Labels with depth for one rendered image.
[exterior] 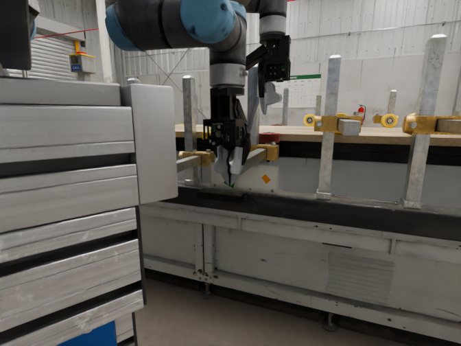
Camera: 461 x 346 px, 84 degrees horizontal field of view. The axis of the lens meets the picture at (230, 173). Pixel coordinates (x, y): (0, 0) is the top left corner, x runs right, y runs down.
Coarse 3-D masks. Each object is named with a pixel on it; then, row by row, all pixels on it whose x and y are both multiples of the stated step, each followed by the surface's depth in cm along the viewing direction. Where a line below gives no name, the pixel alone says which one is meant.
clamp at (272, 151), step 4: (260, 144) 92; (264, 144) 92; (268, 144) 92; (252, 148) 90; (256, 148) 89; (264, 148) 88; (268, 148) 88; (272, 148) 87; (276, 148) 87; (268, 152) 88; (272, 152) 87; (276, 152) 87; (268, 156) 88; (272, 156) 88; (276, 156) 88; (268, 160) 89; (272, 160) 88
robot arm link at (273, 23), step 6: (264, 18) 69; (270, 18) 68; (276, 18) 68; (282, 18) 68; (264, 24) 69; (270, 24) 68; (276, 24) 68; (282, 24) 69; (264, 30) 69; (270, 30) 69; (276, 30) 69; (282, 30) 69
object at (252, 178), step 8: (256, 168) 91; (264, 168) 90; (272, 168) 89; (216, 176) 97; (240, 176) 93; (248, 176) 92; (256, 176) 91; (272, 176) 89; (216, 184) 97; (224, 184) 96; (240, 184) 94; (248, 184) 93; (256, 184) 92; (264, 184) 91; (272, 184) 90; (256, 192) 93; (264, 192) 91; (272, 192) 90
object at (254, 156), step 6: (258, 150) 83; (264, 150) 85; (252, 156) 72; (258, 156) 78; (264, 156) 86; (246, 162) 66; (252, 162) 72; (258, 162) 78; (246, 168) 67; (240, 174) 62
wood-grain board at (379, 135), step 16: (176, 128) 141; (272, 128) 141; (288, 128) 141; (304, 128) 141; (368, 128) 141; (384, 128) 141; (400, 128) 141; (400, 144) 89; (432, 144) 86; (448, 144) 85
